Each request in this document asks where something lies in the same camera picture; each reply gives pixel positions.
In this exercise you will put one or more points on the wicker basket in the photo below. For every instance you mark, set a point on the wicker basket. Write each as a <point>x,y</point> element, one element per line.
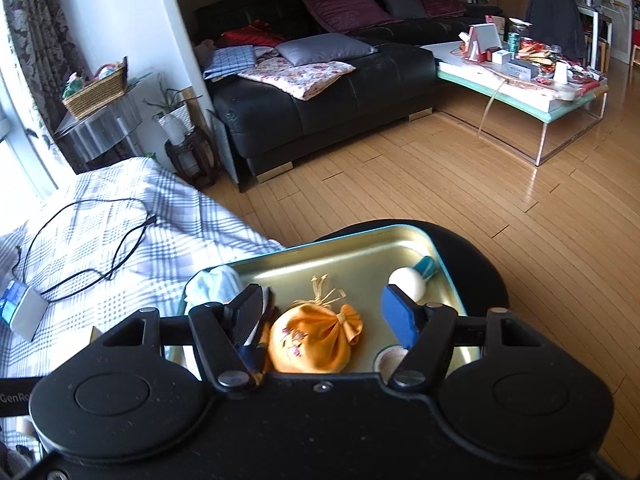
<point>95,92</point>

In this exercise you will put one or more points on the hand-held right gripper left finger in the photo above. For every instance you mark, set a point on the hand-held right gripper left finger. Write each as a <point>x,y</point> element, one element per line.
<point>248,315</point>

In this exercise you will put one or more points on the pile of small table clutter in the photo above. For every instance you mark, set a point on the pile of small table clutter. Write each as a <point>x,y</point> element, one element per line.
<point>530,62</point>

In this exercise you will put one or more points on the shiny grey cushion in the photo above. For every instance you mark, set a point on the shiny grey cushion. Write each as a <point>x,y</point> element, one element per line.
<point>325,49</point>

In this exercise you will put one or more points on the glass coffee table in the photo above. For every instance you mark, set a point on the glass coffee table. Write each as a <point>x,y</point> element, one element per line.
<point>500,92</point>

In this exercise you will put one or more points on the dark grey cushion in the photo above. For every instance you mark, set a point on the dark grey cushion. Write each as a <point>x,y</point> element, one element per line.
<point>402,2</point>

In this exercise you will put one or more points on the white shelf unit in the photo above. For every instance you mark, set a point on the white shelf unit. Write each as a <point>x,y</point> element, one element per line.
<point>612,5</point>

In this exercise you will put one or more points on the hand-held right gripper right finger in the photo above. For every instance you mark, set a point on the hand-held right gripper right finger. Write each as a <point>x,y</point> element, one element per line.
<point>400,317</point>

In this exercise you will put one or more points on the blue plaid cloth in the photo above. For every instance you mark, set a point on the blue plaid cloth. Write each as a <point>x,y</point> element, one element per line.
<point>230,62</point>

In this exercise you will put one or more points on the glass side table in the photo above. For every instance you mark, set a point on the glass side table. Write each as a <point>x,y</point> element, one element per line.
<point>100,130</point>

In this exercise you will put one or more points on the floral cushion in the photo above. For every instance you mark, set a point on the floral cushion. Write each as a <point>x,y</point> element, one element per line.
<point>300,77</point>

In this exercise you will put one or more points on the brown cardboard box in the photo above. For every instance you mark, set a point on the brown cardboard box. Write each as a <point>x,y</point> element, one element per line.
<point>512,2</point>

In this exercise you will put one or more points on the blue face mask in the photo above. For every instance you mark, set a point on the blue face mask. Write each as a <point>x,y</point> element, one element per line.
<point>215,282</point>

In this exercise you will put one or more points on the blue and white box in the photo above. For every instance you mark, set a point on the blue and white box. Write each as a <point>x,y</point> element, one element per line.
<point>27,315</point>

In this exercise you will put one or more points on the white round container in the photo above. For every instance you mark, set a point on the white round container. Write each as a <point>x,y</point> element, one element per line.
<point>387,360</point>

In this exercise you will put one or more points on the window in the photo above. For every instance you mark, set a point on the window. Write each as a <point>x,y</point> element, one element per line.
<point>20,160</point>

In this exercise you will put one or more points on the black chair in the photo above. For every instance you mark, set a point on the black chair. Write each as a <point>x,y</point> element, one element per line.
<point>555,22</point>

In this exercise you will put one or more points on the black glass panel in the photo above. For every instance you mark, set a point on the black glass panel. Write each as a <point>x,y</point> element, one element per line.
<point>225,155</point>

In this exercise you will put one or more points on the white ball teal stem item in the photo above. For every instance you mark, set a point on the white ball teal stem item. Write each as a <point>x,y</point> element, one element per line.
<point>407,282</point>

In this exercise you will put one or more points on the red cloth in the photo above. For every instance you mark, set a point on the red cloth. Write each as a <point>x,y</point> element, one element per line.
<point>250,37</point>

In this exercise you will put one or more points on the dark wooden plant stand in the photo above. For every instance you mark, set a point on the dark wooden plant stand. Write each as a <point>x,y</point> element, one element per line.
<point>192,160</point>

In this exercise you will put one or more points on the patterned curtain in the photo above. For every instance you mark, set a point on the patterned curtain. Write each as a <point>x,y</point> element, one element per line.
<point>40,35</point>

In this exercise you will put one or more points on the grey plaid bed sheet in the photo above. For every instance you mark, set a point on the grey plaid bed sheet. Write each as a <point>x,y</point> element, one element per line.
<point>125,260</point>

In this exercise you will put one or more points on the teal tin box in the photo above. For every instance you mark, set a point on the teal tin box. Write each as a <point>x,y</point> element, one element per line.
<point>350,260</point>

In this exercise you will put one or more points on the black leather sofa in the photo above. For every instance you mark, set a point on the black leather sofa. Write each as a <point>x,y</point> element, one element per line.
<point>325,105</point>

